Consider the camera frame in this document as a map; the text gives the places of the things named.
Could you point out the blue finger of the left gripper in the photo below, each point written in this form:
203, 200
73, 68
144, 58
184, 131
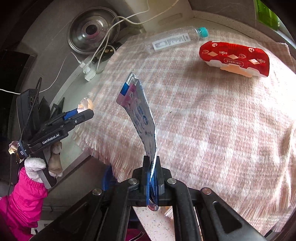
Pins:
78, 119
69, 114

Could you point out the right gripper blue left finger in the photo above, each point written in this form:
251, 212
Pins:
144, 180

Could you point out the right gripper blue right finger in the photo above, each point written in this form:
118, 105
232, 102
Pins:
158, 185

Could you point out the brown egg shell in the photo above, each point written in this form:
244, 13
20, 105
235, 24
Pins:
85, 104

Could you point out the toothpaste tube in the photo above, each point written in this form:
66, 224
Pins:
132, 98

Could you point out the clear plastic bottle teal cap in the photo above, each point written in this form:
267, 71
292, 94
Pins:
172, 38

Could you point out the pink sleeve left forearm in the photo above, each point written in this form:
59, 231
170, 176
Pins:
21, 210

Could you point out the left hand white glove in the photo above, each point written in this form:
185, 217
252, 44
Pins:
34, 164

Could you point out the white power strip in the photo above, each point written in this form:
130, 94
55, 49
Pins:
88, 68

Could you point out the steel pot lid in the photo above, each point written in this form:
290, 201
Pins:
88, 29

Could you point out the pink plaid cloth mat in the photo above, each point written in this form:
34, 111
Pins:
214, 129

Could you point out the white cutting board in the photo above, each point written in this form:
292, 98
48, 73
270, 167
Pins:
153, 16

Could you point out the green dish soap bottle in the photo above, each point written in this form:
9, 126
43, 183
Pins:
266, 16

